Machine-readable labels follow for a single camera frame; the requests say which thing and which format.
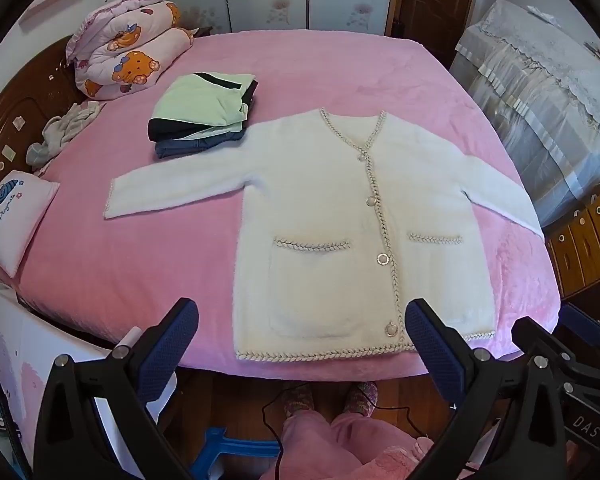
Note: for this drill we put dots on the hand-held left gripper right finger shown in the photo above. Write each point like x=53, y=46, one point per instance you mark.
x=430, y=345

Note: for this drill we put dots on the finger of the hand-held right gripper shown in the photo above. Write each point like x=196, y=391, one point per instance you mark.
x=580, y=322
x=535, y=335

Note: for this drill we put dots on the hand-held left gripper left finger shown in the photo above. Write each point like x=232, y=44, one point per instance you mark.
x=172, y=340

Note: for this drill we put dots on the white fuzzy cardigan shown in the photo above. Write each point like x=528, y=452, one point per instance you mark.
x=320, y=195

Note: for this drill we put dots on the stack of folded clothes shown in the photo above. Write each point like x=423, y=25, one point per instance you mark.
x=160, y=130

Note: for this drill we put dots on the wooden drawer cabinet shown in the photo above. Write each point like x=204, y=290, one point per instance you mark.
x=585, y=245

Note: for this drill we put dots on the patterned slipper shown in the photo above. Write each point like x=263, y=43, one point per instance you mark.
x=297, y=399
x=360, y=397

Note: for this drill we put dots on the person in pink pajamas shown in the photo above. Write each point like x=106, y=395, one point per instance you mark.
x=263, y=410

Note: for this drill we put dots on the blue plastic stool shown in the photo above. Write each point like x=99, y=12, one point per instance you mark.
x=230, y=450

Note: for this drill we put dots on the person's legs in pink pants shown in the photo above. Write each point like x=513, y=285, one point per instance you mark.
x=330, y=445

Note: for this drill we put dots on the white pink cabinet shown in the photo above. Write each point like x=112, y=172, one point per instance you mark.
x=20, y=330

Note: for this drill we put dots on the folded blue jeans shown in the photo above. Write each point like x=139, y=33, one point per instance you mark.
x=190, y=146

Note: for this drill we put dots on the small pink pillow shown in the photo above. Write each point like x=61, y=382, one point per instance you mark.
x=15, y=220

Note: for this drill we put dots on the crumpled grey cloth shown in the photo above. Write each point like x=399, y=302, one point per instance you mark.
x=65, y=127

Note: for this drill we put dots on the lace covered furniture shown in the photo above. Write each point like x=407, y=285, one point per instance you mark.
x=540, y=85

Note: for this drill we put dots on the folded light green garment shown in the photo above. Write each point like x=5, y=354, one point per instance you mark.
x=195, y=100

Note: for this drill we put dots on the wooden headboard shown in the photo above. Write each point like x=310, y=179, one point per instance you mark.
x=25, y=95

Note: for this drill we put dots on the rolled bear print quilt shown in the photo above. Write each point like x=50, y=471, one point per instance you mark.
x=130, y=45

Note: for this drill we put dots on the pink bed blanket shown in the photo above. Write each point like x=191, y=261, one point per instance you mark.
x=305, y=65

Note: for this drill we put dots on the pink wall shelf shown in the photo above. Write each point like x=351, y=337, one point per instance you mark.
x=55, y=0

